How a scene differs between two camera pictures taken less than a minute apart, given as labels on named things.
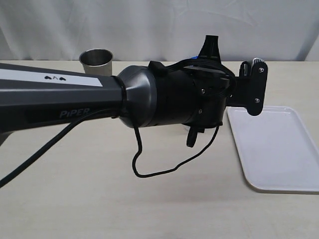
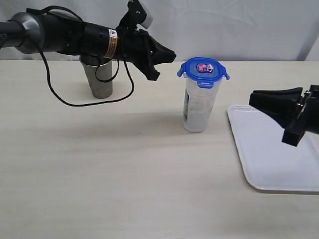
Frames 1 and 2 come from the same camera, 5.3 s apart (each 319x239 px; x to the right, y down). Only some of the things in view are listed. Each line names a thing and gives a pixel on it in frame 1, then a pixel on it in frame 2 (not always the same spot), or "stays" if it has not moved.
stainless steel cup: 97,61 stays
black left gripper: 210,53 to 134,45
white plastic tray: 276,152 stays
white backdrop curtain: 274,30 stays
